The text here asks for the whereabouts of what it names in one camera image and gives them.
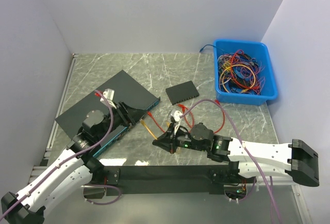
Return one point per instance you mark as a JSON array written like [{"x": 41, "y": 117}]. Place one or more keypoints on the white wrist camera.
[
  {"x": 106, "y": 96},
  {"x": 175, "y": 116}
]

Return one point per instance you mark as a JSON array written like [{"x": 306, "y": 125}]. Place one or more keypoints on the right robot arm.
[{"x": 295, "y": 161}]

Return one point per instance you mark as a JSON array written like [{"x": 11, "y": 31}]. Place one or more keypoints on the large black network switch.
[{"x": 121, "y": 95}]

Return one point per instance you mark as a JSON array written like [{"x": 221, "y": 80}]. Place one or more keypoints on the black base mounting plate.
[{"x": 171, "y": 179}]

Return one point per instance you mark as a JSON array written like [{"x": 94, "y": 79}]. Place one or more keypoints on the small black network switch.
[{"x": 182, "y": 92}]

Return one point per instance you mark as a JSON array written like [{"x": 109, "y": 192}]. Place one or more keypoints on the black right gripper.
[{"x": 168, "y": 141}]

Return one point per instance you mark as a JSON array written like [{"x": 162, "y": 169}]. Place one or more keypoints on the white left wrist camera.
[{"x": 106, "y": 96}]

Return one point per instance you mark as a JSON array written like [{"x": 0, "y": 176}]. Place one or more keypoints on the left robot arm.
[{"x": 75, "y": 166}]

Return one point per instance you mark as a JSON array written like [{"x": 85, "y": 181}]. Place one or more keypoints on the blue plastic bin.
[{"x": 243, "y": 72}]

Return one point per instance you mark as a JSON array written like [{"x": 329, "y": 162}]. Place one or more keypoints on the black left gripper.
[{"x": 129, "y": 114}]

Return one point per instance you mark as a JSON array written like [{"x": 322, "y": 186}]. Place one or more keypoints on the aluminium frame rail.
[{"x": 38, "y": 170}]

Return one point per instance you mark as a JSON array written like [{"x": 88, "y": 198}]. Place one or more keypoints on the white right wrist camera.
[{"x": 175, "y": 116}]

